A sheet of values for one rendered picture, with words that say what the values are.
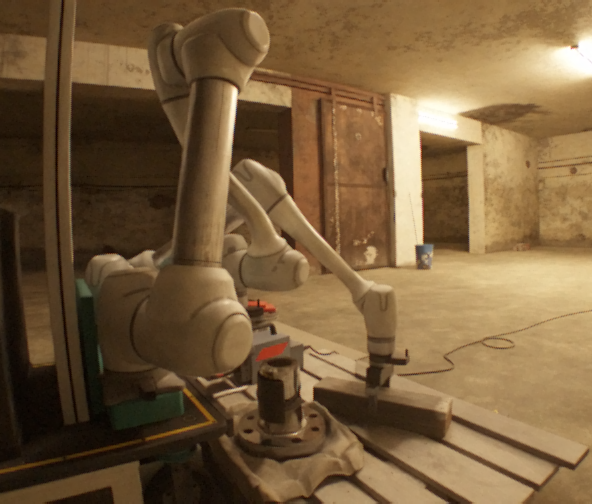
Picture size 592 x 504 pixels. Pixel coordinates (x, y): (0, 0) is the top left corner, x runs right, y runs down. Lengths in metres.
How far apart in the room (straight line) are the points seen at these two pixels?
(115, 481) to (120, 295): 0.40
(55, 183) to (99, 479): 0.65
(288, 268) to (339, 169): 5.05
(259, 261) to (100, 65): 4.26
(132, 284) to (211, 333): 0.25
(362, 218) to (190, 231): 5.51
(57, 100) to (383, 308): 1.03
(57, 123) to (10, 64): 4.00
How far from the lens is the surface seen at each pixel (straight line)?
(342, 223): 5.89
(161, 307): 0.72
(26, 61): 4.98
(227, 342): 0.67
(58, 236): 0.97
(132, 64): 5.04
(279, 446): 1.10
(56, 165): 0.98
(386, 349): 1.22
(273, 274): 0.93
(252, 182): 1.16
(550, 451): 1.25
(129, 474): 0.94
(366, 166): 6.30
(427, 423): 1.25
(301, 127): 5.71
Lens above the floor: 0.79
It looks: 3 degrees down
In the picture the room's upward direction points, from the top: 2 degrees counter-clockwise
